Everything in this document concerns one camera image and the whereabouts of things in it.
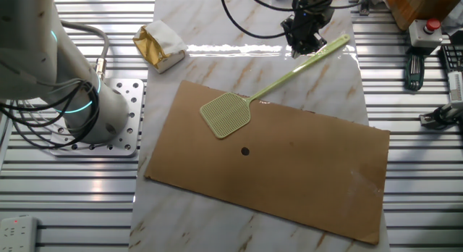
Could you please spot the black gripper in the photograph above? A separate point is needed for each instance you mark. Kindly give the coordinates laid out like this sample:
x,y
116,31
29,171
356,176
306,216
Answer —
x,y
307,22

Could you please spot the light green flyswatter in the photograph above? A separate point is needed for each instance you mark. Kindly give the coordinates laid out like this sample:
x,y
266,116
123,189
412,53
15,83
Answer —
x,y
226,114

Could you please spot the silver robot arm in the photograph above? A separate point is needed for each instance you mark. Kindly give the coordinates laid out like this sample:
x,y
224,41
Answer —
x,y
36,45

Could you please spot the white marble pattern board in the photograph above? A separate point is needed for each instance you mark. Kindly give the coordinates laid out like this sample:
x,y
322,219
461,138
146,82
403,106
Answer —
x,y
217,67

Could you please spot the green hex key set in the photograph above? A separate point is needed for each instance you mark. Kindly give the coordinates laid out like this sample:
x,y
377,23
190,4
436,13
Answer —
x,y
414,71

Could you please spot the emergency stop button box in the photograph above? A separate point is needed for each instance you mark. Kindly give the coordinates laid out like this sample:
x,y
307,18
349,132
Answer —
x,y
425,33

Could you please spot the brown cardboard box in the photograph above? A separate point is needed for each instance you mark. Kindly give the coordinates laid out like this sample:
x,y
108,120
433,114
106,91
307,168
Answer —
x,y
419,7

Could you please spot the black round dot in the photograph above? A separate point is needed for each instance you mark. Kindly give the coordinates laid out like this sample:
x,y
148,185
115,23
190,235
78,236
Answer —
x,y
245,151

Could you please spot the brown cardboard sheet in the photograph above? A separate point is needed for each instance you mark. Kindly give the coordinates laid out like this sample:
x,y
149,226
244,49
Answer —
x,y
289,172

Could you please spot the black keyboard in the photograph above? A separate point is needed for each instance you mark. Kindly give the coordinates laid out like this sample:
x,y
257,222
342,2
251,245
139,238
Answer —
x,y
452,58

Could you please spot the gold white tissue pack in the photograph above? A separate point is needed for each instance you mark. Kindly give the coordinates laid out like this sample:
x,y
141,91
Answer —
x,y
162,38

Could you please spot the white power strip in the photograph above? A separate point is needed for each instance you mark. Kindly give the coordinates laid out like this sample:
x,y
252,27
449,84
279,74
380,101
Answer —
x,y
18,233

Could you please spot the silver finned camera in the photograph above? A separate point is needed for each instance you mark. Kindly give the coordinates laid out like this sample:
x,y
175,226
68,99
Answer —
x,y
455,87

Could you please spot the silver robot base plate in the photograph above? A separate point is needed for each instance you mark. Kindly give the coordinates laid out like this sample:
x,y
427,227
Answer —
x,y
134,100

